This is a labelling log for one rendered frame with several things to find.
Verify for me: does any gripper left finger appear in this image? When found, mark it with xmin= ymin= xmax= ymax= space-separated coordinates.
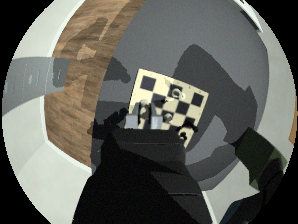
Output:
xmin=126 ymin=102 xmax=141 ymax=129

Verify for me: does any cream and black chessboard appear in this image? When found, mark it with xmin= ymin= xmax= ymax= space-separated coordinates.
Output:
xmin=128 ymin=69 xmax=209 ymax=148

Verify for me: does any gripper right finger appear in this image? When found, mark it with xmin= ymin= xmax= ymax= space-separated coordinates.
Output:
xmin=148 ymin=103 xmax=163 ymax=130

